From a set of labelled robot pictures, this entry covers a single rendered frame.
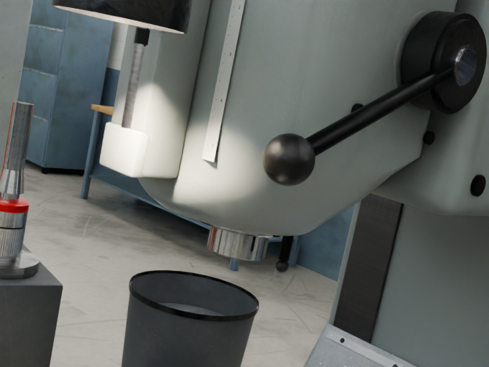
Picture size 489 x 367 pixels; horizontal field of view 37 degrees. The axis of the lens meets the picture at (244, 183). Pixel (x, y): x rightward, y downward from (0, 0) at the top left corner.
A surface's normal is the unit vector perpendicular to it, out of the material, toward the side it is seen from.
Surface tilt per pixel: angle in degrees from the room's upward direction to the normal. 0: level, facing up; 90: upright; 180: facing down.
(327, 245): 90
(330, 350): 64
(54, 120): 90
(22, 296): 90
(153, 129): 90
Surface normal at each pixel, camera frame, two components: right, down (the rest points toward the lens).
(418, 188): -0.73, 0.11
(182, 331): -0.03, 0.21
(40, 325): 0.53, 0.23
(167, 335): -0.25, 0.16
